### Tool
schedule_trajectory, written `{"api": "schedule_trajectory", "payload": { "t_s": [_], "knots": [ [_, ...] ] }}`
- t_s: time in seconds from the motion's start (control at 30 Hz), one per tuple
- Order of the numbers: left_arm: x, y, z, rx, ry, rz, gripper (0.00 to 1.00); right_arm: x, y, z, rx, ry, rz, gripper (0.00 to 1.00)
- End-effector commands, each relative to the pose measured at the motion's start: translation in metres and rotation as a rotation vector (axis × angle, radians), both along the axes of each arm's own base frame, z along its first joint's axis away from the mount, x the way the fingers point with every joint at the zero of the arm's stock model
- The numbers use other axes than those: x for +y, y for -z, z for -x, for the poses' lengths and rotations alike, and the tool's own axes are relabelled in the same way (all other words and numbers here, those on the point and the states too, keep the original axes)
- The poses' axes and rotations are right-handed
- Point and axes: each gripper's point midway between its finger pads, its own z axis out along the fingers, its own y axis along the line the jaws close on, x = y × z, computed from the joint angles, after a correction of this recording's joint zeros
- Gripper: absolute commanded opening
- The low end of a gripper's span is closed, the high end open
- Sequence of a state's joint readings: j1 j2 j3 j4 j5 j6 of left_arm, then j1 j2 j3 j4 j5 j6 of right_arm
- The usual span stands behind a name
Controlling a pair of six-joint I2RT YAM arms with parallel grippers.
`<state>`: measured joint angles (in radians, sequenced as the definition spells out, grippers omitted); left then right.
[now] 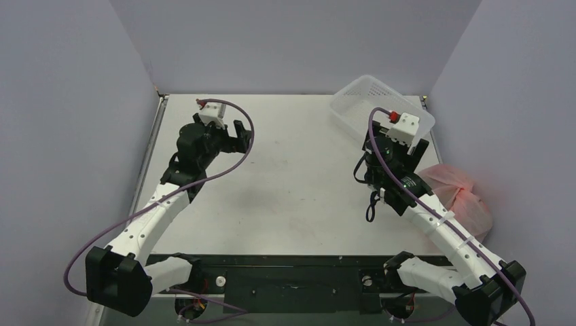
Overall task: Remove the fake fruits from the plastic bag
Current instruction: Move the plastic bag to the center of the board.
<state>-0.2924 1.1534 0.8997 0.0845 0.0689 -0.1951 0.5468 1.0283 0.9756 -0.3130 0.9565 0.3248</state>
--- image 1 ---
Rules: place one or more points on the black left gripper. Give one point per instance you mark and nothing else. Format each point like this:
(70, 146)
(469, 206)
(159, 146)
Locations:
(239, 144)

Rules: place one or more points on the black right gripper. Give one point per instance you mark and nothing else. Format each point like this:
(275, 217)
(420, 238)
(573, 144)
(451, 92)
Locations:
(418, 149)

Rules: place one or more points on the pink plastic bag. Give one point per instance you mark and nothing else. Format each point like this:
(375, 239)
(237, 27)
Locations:
(454, 188)

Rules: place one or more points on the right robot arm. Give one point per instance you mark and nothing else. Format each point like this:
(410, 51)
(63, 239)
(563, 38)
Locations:
(481, 286)

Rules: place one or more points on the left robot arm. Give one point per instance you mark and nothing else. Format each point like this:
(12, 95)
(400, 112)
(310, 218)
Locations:
(118, 275)

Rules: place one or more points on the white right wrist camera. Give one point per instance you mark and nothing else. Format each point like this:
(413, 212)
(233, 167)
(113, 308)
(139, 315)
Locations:
(404, 128)

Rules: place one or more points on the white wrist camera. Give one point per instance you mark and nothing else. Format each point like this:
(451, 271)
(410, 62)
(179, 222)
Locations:
(404, 128)
(212, 112)

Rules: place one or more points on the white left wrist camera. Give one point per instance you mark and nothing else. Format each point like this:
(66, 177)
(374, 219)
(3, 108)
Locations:
(212, 112)

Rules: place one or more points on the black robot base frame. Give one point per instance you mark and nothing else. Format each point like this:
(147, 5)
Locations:
(298, 284)

